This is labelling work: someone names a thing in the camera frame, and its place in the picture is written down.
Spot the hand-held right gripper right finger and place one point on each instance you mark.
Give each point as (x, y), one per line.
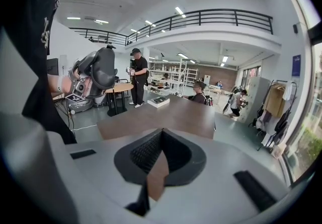
(221, 180)

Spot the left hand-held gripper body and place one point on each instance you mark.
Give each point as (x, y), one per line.
(80, 87)

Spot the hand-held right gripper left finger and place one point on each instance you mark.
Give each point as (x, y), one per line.
(95, 180)

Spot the black glasses case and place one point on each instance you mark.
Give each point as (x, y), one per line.
(103, 74)

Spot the person's left forearm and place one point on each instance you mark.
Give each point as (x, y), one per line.
(52, 84)

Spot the person's left hand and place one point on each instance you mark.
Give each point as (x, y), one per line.
(67, 84)

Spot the white wristband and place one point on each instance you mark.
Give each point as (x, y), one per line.
(60, 84)

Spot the round light wooden table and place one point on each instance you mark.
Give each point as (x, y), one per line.
(120, 87)

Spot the ceiling strip light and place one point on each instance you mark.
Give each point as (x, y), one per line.
(73, 18)
(179, 11)

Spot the white flat box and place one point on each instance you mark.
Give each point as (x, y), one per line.
(158, 102)

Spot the brown wooden table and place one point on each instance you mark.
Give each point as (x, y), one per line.
(163, 117)

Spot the black shirt with cream print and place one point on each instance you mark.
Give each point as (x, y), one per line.
(25, 16)

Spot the grey metal lockers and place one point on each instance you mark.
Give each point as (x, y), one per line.
(256, 97)

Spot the white shelving unit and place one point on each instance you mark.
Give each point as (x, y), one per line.
(173, 74)

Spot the clothes rack with garments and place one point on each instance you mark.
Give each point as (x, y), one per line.
(275, 102)

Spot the large dark-framed window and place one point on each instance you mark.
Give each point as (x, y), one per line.
(312, 130)

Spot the black balcony railing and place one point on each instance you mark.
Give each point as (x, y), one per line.
(201, 11)

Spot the blue wall poster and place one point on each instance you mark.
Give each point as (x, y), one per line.
(296, 65)

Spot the black wall speaker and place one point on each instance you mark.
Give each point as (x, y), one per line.
(295, 28)

